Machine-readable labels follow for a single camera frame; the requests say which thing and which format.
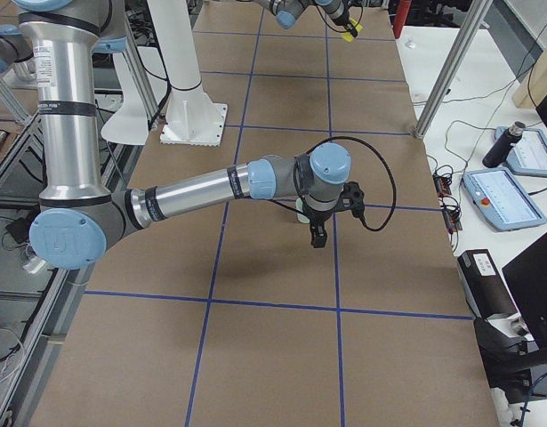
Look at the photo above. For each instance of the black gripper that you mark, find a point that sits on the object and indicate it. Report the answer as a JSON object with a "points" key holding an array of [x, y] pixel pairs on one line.
{"points": [[317, 217]]}

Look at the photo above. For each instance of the green plastic cup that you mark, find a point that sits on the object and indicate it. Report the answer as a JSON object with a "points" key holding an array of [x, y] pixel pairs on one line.
{"points": [[301, 217]]}

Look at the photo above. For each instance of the yellow plastic cup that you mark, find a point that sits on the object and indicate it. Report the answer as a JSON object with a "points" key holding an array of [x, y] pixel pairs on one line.
{"points": [[351, 30]]}

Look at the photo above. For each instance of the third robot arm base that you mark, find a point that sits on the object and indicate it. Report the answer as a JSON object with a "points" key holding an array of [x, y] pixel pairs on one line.
{"points": [[17, 64]]}

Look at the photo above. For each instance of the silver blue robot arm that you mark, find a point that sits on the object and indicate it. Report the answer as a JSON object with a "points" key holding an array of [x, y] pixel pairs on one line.
{"points": [[80, 218], [288, 12]]}

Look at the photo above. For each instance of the black cardboard box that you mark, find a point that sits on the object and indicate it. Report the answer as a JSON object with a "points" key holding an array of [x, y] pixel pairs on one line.
{"points": [[485, 292]]}

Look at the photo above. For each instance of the near teach pendant tablet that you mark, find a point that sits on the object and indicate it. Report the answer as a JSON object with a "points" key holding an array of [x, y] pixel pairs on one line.
{"points": [[500, 198]]}

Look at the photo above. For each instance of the teach pendant tablet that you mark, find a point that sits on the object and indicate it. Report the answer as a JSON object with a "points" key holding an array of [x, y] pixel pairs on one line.
{"points": [[500, 198], [529, 156]]}

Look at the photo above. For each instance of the black water bottle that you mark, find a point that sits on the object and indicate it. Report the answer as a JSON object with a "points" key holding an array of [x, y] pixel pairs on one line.
{"points": [[510, 137]]}

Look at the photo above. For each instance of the black monitor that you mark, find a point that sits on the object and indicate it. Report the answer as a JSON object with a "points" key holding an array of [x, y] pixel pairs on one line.
{"points": [[526, 277]]}

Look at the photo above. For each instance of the far teach pendant tablet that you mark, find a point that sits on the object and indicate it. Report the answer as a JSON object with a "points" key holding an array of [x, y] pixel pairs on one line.
{"points": [[529, 156]]}

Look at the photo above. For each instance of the red cylinder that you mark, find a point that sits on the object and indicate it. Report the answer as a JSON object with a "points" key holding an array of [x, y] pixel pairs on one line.
{"points": [[399, 22]]}

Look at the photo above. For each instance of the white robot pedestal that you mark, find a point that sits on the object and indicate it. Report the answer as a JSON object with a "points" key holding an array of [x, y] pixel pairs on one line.
{"points": [[191, 116]]}

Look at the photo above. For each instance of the aluminium table post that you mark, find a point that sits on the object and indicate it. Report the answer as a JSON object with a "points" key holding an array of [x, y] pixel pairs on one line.
{"points": [[460, 46]]}

